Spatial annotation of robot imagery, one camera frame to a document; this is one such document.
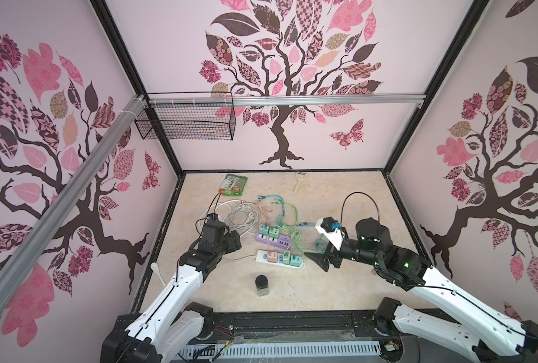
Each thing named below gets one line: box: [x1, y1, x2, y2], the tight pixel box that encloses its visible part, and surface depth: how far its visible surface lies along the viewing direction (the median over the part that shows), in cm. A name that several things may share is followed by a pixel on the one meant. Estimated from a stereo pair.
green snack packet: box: [218, 173, 248, 196], surface depth 116 cm
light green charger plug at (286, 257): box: [283, 249, 291, 265], surface depth 84 cm
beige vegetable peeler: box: [293, 170, 308, 194], surface depth 120 cm
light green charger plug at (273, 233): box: [269, 226, 280, 239], surface depth 91 cm
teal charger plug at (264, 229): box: [258, 223, 270, 236], surface depth 92 cm
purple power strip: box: [255, 231, 292, 250], surface depth 94 cm
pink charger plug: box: [266, 251, 279, 264], surface depth 85 cm
